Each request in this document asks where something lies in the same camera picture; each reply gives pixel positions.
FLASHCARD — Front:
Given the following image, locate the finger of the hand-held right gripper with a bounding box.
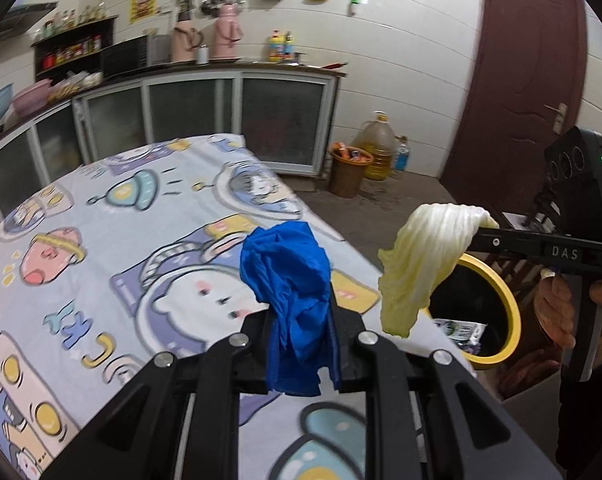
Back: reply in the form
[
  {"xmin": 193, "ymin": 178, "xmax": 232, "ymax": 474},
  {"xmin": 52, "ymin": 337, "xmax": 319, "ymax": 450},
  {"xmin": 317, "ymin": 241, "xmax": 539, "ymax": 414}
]
[{"xmin": 475, "ymin": 226, "xmax": 542, "ymax": 262}]

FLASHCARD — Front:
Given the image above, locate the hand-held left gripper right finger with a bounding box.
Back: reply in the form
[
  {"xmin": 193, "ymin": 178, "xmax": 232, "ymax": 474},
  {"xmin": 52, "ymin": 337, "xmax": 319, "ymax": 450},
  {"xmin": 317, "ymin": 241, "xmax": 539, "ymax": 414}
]
[{"xmin": 327, "ymin": 286, "xmax": 532, "ymax": 480}]

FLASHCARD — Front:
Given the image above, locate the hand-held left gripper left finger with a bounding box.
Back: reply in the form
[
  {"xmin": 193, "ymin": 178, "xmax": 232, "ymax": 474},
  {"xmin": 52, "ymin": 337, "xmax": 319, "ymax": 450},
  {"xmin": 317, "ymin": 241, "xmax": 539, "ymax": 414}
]
[{"xmin": 40, "ymin": 307, "xmax": 282, "ymax": 480}]

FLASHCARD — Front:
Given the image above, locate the yellow rimmed black bin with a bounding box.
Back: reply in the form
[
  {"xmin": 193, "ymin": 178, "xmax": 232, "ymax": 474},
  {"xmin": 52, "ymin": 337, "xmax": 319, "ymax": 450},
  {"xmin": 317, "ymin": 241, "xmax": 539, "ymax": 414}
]
[{"xmin": 421, "ymin": 252, "xmax": 523, "ymax": 371}]

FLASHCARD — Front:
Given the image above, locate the blue cloth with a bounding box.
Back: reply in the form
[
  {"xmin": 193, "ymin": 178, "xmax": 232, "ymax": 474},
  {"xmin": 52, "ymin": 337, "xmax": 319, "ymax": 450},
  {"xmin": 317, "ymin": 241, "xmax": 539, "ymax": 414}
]
[{"xmin": 240, "ymin": 222, "xmax": 342, "ymax": 397}]

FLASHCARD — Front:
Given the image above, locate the napa cabbage leaf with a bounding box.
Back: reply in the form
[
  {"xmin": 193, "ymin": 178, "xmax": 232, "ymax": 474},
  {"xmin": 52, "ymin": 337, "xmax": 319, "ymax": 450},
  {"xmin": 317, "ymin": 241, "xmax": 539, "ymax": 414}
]
[{"xmin": 377, "ymin": 203, "xmax": 499, "ymax": 338}]

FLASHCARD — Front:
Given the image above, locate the person's right forearm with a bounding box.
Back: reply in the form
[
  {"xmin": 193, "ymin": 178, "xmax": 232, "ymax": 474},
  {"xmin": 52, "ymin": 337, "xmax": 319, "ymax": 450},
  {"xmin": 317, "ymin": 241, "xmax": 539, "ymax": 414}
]
[{"xmin": 556, "ymin": 330, "xmax": 602, "ymax": 480}]

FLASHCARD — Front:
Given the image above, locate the person's right hand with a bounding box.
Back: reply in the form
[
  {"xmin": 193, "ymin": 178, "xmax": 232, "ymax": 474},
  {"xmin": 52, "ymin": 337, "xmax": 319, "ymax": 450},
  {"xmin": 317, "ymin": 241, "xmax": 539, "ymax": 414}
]
[{"xmin": 535, "ymin": 272, "xmax": 602, "ymax": 350}]

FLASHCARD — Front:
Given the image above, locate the white green printed packet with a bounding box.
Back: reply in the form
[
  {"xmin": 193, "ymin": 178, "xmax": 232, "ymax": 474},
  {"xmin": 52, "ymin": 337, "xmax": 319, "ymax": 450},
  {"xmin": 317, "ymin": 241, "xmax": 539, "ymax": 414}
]
[{"xmin": 433, "ymin": 319, "xmax": 487, "ymax": 356}]

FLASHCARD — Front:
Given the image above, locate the dark red door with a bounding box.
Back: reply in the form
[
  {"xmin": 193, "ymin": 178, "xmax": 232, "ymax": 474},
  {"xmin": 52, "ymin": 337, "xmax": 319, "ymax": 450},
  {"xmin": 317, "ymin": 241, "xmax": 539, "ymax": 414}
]
[{"xmin": 440, "ymin": 0, "xmax": 589, "ymax": 196}]

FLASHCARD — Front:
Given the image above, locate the reddish brown tubers pile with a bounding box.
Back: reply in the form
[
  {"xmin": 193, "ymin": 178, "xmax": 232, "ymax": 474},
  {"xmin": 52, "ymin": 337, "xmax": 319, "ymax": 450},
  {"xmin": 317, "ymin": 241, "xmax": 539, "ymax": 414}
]
[{"xmin": 498, "ymin": 355, "xmax": 562, "ymax": 401}]

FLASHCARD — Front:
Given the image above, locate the blue liquid plastic bottle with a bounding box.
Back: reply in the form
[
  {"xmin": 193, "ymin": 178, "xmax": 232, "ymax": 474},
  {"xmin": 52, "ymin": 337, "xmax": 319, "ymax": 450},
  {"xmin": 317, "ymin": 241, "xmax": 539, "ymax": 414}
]
[{"xmin": 392, "ymin": 136, "xmax": 410, "ymax": 173}]

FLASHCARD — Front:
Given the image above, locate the large cooking oil jug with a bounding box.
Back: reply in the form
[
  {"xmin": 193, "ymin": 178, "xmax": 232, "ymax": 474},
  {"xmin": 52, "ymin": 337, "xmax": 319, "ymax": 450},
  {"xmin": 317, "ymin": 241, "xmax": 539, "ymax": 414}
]
[{"xmin": 352, "ymin": 111, "xmax": 397, "ymax": 181}]

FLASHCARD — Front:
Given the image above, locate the brown plastic waste basket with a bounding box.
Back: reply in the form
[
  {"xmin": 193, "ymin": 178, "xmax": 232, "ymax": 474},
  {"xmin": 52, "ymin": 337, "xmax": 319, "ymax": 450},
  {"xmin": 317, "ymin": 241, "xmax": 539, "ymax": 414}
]
[{"xmin": 327, "ymin": 142, "xmax": 375, "ymax": 198}]

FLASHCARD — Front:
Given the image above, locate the orange snack wrappers pile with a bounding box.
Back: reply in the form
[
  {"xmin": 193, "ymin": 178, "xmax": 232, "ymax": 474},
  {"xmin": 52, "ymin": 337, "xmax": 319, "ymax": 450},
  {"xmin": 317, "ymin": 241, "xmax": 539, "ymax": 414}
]
[{"xmin": 332, "ymin": 142, "xmax": 374, "ymax": 163}]

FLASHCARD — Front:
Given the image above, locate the cartoon printed tablecloth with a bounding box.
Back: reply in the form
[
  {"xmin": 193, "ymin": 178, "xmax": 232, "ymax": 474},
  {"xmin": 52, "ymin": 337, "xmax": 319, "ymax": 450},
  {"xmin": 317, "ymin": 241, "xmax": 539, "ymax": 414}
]
[{"xmin": 0, "ymin": 132, "xmax": 477, "ymax": 480}]

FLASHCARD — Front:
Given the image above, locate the grey box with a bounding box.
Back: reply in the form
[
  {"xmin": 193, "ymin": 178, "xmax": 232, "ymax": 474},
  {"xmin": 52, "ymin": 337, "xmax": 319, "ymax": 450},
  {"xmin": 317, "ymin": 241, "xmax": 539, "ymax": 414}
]
[{"xmin": 501, "ymin": 370, "xmax": 568, "ymax": 480}]

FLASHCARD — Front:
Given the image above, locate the glass door kitchen cabinet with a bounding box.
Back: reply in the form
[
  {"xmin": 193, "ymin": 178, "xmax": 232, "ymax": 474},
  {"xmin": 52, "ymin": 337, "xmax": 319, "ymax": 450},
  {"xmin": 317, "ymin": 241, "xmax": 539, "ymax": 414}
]
[{"xmin": 0, "ymin": 62, "xmax": 348, "ymax": 223}]

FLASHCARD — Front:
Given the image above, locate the dusty pink thermos flask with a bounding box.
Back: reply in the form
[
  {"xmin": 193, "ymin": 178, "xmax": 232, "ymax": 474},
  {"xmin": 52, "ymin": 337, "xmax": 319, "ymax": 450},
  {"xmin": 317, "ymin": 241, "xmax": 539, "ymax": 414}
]
[{"xmin": 170, "ymin": 10, "xmax": 203, "ymax": 63}]

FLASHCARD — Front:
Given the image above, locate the light pink thermos flask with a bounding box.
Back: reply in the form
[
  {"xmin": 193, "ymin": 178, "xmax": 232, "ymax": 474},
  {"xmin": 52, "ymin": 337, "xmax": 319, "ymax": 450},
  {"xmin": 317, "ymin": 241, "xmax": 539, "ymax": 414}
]
[{"xmin": 212, "ymin": 4, "xmax": 243, "ymax": 61}]

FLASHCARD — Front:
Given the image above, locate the black silver toaster oven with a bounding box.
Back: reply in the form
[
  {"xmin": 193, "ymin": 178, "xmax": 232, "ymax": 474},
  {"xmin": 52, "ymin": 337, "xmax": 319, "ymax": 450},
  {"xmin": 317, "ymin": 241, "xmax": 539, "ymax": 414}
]
[{"xmin": 101, "ymin": 35, "xmax": 172, "ymax": 78}]

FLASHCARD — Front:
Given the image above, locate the pale bagged food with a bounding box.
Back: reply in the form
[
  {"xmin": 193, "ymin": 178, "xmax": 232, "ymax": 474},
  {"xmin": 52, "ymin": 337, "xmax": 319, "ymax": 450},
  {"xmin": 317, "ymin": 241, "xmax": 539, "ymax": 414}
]
[{"xmin": 48, "ymin": 71, "xmax": 102, "ymax": 103}]

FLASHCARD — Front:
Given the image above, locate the dark wooden spice shelf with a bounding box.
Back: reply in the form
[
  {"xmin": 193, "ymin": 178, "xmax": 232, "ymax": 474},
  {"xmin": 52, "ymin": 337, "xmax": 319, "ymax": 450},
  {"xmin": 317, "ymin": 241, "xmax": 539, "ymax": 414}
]
[{"xmin": 31, "ymin": 15, "xmax": 118, "ymax": 83}]

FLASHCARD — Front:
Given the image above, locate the pink plastic basin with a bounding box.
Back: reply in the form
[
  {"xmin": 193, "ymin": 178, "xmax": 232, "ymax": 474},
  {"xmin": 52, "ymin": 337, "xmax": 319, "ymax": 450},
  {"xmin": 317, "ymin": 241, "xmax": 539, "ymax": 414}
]
[{"xmin": 12, "ymin": 79, "xmax": 52, "ymax": 116}]

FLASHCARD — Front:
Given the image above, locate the condiment bottles row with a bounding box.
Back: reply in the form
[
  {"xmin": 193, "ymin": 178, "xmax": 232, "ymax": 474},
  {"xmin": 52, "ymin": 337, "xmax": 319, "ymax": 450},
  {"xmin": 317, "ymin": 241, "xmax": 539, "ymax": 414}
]
[{"xmin": 33, "ymin": 1, "xmax": 106, "ymax": 68}]

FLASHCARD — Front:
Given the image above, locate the steel range hood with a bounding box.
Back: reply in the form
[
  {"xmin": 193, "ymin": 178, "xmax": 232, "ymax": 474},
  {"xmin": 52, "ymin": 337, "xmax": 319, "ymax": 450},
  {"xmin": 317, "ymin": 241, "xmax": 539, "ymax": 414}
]
[{"xmin": 0, "ymin": 2, "xmax": 56, "ymax": 43}]

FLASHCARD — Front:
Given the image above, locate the metal door handle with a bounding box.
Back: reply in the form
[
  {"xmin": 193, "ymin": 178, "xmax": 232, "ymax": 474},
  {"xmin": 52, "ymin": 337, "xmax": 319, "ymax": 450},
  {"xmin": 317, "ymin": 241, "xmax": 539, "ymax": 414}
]
[{"xmin": 544, "ymin": 102, "xmax": 568, "ymax": 133}]

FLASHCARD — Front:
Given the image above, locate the yellow wall poster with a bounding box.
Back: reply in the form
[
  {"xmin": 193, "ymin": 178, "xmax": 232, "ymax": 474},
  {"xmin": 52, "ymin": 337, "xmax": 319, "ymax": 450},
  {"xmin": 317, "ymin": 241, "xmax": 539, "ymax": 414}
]
[{"xmin": 130, "ymin": 0, "xmax": 159, "ymax": 23}]

